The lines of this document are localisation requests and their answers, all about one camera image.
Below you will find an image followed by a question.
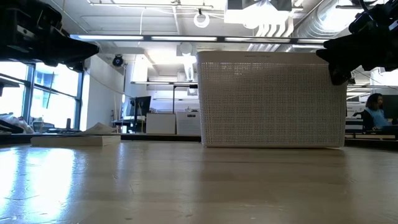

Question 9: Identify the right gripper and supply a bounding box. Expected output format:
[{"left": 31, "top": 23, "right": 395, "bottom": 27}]
[{"left": 316, "top": 0, "right": 398, "bottom": 86}]

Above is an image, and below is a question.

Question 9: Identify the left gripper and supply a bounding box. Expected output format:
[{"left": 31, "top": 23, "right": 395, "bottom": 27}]
[{"left": 0, "top": 0, "right": 100, "bottom": 73}]

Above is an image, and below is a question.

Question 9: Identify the person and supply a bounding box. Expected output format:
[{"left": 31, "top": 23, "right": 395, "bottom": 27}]
[{"left": 360, "top": 92, "right": 393, "bottom": 131}]

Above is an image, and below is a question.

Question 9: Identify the dark computer monitor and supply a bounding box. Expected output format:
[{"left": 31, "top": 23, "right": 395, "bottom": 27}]
[
  {"left": 129, "top": 95, "right": 152, "bottom": 119},
  {"left": 381, "top": 94, "right": 398, "bottom": 121}
]

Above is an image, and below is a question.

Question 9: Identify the white folded paper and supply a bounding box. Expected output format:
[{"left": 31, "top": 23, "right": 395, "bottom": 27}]
[{"left": 76, "top": 122, "right": 118, "bottom": 136}]

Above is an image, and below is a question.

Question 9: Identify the white perforated laundry basket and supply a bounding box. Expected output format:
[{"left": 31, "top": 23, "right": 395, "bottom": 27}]
[{"left": 196, "top": 50, "right": 348, "bottom": 149}]

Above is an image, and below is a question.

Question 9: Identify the thick beige book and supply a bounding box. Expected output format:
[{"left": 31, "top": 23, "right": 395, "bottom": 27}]
[{"left": 30, "top": 134, "right": 122, "bottom": 147}]

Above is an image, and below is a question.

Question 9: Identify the background desk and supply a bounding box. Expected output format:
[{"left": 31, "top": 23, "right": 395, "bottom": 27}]
[{"left": 345, "top": 133, "right": 398, "bottom": 141}]

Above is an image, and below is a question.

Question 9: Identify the crumpled light plastic bag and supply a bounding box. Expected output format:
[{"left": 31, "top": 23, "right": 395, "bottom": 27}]
[{"left": 0, "top": 113, "right": 35, "bottom": 134}]

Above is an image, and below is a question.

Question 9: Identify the white overhead light panel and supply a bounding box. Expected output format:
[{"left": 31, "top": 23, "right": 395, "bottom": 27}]
[{"left": 226, "top": 0, "right": 293, "bottom": 25}]

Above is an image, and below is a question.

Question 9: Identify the plain white box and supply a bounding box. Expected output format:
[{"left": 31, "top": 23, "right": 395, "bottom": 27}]
[{"left": 146, "top": 113, "right": 177, "bottom": 135}]

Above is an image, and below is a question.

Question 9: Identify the round black security camera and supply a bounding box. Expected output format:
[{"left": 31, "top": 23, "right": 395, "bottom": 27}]
[{"left": 111, "top": 54, "right": 125, "bottom": 68}]

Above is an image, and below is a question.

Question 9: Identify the silver ventilation duct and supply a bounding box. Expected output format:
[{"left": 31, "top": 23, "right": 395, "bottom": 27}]
[{"left": 292, "top": 0, "right": 358, "bottom": 38}]

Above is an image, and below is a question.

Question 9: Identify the window with dark frame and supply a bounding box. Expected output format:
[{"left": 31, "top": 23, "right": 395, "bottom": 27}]
[{"left": 0, "top": 60, "right": 85, "bottom": 133}]

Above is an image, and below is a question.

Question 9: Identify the frame beam with light strips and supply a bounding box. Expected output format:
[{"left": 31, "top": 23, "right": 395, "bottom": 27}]
[{"left": 70, "top": 34, "right": 327, "bottom": 44}]

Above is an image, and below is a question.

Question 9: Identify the white bin with handle slot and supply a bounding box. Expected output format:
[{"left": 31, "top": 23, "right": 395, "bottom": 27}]
[{"left": 176, "top": 111, "right": 201, "bottom": 136}]

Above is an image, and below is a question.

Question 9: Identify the white ceiling ring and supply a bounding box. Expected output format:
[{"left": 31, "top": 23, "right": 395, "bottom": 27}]
[{"left": 193, "top": 12, "right": 211, "bottom": 29}]

